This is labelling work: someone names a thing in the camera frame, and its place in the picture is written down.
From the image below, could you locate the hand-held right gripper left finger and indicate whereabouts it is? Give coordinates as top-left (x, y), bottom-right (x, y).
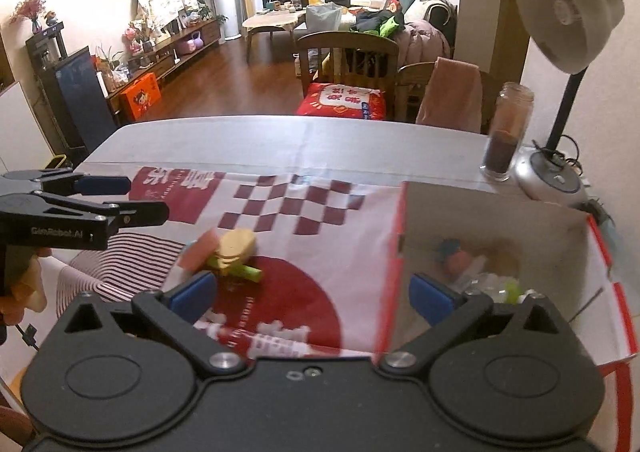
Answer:
top-left (57, 270), bottom-right (248, 377)

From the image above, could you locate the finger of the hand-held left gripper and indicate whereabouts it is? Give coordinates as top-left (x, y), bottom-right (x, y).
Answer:
top-left (0, 169), bottom-right (132, 197)
top-left (37, 191), bottom-right (170, 234)

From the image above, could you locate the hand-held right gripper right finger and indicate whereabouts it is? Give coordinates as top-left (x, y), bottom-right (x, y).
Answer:
top-left (377, 272), bottom-right (575, 377)

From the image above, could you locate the pink toy block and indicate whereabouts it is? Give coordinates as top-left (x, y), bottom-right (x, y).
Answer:
top-left (177, 228), bottom-right (221, 274)

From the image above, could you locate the blue pink toy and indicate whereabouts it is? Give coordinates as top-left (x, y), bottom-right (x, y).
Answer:
top-left (435, 238), bottom-right (476, 278)

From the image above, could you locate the green toy piece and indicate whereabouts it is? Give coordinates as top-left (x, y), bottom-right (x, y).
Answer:
top-left (207, 254), bottom-right (265, 284)

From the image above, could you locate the clear plastic toy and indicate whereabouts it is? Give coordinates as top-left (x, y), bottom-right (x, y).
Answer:
top-left (460, 258), bottom-right (506, 304)

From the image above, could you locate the yellow toy bread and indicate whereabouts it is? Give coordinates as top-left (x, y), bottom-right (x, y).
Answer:
top-left (220, 228), bottom-right (259, 265)

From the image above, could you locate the red cardboard box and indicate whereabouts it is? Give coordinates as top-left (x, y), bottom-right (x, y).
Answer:
top-left (372, 179), bottom-right (640, 383)

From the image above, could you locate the person's left hand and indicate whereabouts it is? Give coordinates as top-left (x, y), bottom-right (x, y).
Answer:
top-left (0, 248), bottom-right (54, 328)

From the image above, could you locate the orange printed box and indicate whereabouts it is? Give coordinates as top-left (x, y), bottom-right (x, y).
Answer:
top-left (119, 72), bottom-right (164, 122)

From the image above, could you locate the wooden tv cabinet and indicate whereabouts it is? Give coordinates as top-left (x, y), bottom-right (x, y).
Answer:
top-left (107, 17), bottom-right (226, 119)

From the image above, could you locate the red white printed mat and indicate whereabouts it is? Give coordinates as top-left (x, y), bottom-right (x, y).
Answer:
top-left (55, 164), bottom-right (407, 364)

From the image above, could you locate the pink bag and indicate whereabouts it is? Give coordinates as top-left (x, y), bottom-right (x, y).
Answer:
top-left (177, 31), bottom-right (205, 57)

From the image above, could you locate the glass jar with brown contents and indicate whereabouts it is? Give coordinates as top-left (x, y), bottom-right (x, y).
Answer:
top-left (480, 82), bottom-right (535, 182)

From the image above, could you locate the vase with pink flowers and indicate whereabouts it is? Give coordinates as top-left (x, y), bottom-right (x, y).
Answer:
top-left (10, 0), bottom-right (49, 36)

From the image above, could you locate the pink towel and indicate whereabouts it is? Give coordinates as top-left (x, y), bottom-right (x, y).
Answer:
top-left (415, 57), bottom-right (484, 133)

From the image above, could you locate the wooden chair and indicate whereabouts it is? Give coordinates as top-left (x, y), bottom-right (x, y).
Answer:
top-left (397, 59), bottom-right (496, 134)
top-left (295, 31), bottom-right (400, 108)

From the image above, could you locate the wooden coffee table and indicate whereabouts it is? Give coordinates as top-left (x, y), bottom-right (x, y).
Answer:
top-left (241, 7), bottom-right (309, 64)

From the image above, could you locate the sofa with pink blanket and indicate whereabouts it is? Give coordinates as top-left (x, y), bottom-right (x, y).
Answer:
top-left (395, 0), bottom-right (459, 69)

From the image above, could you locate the clear plastic bag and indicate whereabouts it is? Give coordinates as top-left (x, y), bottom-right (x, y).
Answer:
top-left (306, 2), bottom-right (342, 36)

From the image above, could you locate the pile of clothes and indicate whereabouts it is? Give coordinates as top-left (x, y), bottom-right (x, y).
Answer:
top-left (350, 7), bottom-right (407, 39)

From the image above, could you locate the grey desk lamp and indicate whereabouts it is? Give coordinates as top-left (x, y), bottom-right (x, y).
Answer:
top-left (512, 0), bottom-right (626, 206)

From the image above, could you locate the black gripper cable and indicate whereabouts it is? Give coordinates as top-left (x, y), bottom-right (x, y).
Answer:
top-left (14, 321), bottom-right (42, 354)

